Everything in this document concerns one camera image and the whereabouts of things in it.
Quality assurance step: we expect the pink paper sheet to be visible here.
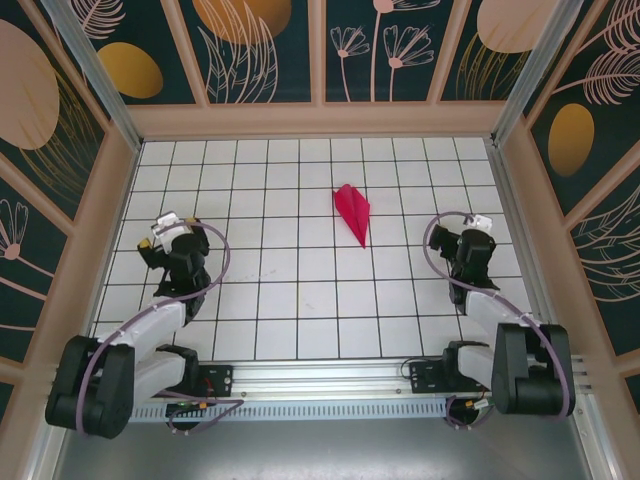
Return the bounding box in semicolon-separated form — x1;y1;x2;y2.
333;183;373;250

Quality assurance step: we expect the grey metal sheet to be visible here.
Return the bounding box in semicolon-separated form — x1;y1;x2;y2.
49;418;612;480

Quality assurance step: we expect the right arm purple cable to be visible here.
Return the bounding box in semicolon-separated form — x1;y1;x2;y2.
423;211;577;431

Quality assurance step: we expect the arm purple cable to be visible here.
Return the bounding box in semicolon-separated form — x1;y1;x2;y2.
74;220;245;436
423;211;577;431

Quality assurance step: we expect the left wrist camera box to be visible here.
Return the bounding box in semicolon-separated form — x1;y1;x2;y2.
151;211;194;247

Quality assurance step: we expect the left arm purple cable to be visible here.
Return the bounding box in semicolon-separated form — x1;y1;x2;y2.
74;220;245;436

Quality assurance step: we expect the aluminium side rail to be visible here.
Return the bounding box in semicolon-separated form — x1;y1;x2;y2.
485;138;562;331

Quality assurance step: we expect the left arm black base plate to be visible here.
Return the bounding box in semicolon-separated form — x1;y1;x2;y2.
197;363;236;399

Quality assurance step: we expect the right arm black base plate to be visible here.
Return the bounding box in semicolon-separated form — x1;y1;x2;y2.
408;360;454;396

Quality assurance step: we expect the aluminium mounting rail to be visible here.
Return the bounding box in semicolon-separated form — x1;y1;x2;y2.
47;353;597;402

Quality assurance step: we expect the aluminium frame post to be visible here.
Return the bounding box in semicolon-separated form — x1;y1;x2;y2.
489;0;601;148
39;0;144;152

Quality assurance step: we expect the slotted grey cable duct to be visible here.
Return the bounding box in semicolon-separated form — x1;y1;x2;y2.
127;402;451;423

